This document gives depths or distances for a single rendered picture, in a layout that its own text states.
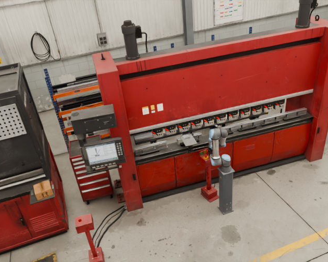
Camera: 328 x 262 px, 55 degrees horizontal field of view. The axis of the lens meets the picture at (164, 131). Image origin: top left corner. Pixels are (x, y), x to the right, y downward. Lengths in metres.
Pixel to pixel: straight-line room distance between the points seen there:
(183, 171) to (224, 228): 1.05
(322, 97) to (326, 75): 0.37
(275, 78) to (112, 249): 3.41
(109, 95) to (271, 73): 2.40
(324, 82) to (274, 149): 1.30
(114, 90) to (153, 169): 1.47
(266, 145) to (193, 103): 1.55
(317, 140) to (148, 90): 3.06
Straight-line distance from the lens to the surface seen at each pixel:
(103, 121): 3.67
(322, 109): 5.55
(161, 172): 4.86
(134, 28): 4.04
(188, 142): 4.61
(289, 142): 5.66
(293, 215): 5.05
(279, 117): 5.42
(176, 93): 4.37
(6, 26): 8.20
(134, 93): 4.21
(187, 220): 4.84
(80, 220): 4.02
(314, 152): 5.99
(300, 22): 5.07
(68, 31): 8.23
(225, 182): 4.49
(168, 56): 4.13
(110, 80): 3.87
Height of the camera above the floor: 3.60
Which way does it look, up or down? 32 degrees down
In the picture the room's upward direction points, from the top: 7 degrees counter-clockwise
